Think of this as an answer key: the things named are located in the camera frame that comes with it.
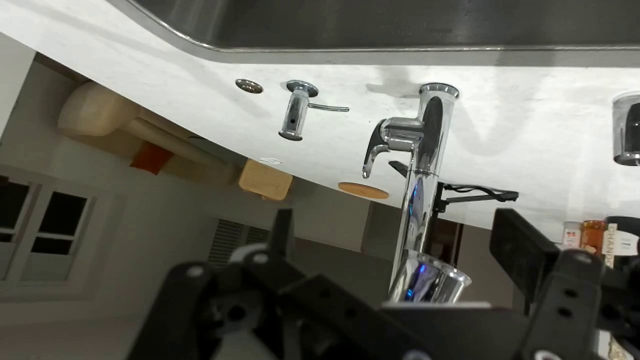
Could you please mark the chrome gooseneck faucet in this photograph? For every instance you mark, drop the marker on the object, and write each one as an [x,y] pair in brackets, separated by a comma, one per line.
[430,147]

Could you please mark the green wine bottle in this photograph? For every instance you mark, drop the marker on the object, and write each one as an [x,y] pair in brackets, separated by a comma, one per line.
[623,241]

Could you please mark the flat chrome hole cover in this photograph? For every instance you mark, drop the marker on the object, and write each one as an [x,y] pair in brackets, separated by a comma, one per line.
[249,84]

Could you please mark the stainless steel sink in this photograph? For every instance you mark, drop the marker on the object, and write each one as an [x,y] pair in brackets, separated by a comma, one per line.
[401,23]

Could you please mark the wooden cutting board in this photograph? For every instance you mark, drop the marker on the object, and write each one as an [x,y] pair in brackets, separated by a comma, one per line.
[265,180]

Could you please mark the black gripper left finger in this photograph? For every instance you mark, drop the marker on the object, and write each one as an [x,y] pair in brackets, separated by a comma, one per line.
[200,301]

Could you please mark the white bottle red label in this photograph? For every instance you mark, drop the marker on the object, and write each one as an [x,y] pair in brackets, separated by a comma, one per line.
[571,234]

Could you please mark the wall air vent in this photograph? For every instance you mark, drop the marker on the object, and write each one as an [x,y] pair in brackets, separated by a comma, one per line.
[232,243]

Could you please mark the white framed window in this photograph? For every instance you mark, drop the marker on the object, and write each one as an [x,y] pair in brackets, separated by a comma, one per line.
[41,227]

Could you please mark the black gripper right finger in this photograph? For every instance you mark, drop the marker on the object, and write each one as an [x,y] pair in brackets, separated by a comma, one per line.
[567,293]

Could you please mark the orange label bottle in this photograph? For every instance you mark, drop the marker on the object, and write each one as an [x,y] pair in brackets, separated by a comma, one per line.
[591,234]

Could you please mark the cream sofa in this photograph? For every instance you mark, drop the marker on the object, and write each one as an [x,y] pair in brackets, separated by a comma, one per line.
[101,113]

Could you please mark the orange cushion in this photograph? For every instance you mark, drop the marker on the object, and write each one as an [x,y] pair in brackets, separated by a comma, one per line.
[153,158]

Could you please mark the shiny steel cup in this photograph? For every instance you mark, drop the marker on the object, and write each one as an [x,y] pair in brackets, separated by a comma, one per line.
[436,283]

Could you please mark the small chrome cylinder cap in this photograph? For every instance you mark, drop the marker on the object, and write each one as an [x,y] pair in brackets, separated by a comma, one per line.
[628,130]

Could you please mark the round wooden coaster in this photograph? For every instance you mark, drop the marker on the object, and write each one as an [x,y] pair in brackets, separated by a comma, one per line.
[362,190]

